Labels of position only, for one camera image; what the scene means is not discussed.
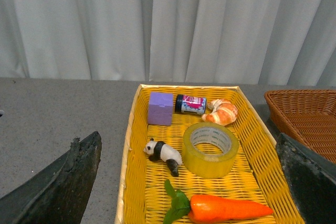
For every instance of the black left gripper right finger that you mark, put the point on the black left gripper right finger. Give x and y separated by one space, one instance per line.
311 180

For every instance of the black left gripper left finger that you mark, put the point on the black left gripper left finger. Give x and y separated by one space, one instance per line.
60 192

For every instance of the yellow tape roll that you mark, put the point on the yellow tape roll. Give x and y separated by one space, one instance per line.
209 166

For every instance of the brown wicker basket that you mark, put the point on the brown wicker basket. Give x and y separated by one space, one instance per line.
308 116

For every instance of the yellow woven basket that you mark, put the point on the yellow woven basket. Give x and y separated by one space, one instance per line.
238 161

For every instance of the toy croissant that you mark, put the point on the toy croissant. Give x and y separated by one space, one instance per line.
223 112

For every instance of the panda figurine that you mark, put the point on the panda figurine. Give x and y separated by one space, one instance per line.
160 151

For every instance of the toy orange carrot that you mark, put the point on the toy orange carrot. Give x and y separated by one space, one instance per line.
210 208

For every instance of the small dark labelled jar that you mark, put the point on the small dark labelled jar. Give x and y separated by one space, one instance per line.
190 104

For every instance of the purple cube block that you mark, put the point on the purple cube block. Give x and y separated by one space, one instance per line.
160 109

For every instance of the grey white curtain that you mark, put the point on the grey white curtain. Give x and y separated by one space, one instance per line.
280 42

